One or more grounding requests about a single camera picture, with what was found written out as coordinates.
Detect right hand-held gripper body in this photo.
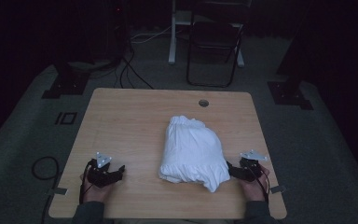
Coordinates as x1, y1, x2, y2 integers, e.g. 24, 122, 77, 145
238, 149, 269, 183

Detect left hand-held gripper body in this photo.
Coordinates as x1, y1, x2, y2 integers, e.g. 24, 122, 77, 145
87, 151, 121, 189

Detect white skirt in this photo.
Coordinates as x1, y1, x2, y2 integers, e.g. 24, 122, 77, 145
158, 115, 232, 193

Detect person's left hand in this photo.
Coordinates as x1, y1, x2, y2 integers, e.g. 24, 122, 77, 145
79, 172, 114, 203

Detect person's right hand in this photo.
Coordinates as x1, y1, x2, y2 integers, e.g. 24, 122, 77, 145
238, 164, 271, 203

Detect grey tape tab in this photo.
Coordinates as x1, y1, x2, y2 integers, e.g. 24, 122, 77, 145
269, 185, 287, 194
47, 187, 69, 197

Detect black folding chair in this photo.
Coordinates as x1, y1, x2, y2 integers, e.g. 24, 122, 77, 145
186, 0, 254, 89

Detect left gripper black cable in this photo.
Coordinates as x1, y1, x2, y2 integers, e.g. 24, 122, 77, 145
78, 159, 96, 205

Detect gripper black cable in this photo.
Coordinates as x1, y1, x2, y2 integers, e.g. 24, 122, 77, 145
249, 163, 272, 204
78, 159, 96, 205

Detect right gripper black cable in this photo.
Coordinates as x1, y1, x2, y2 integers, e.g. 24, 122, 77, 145
249, 163, 272, 204

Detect looped black cable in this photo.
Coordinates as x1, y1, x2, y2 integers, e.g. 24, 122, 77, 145
31, 156, 61, 224

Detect black stand with base plate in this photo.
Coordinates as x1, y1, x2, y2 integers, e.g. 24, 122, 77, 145
41, 60, 91, 100
267, 0, 314, 111

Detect black floor cables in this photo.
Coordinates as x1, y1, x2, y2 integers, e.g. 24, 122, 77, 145
114, 46, 155, 91

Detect white floor cable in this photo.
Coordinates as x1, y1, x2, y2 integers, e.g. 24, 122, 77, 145
130, 25, 172, 44

